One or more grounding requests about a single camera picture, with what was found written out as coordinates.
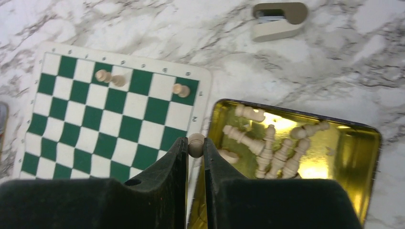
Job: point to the gold tin with light pieces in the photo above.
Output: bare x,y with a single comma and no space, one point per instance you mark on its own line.
347,152

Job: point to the green white chess board mat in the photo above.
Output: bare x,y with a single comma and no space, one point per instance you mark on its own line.
77,127

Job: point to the light king chess piece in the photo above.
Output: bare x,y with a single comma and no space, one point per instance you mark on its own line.
107,77

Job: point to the light pawn chess piece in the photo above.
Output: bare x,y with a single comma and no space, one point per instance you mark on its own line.
195,145

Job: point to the beige stapler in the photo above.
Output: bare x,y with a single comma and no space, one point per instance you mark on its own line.
278,20

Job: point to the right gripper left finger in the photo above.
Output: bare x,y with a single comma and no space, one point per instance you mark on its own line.
156,198

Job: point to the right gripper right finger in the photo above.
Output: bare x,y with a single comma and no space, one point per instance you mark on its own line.
236,202

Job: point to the pile of light chess pieces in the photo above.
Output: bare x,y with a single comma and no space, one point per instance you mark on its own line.
286,160

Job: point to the gold tin with dark pieces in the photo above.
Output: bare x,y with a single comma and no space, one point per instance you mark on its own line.
4,115

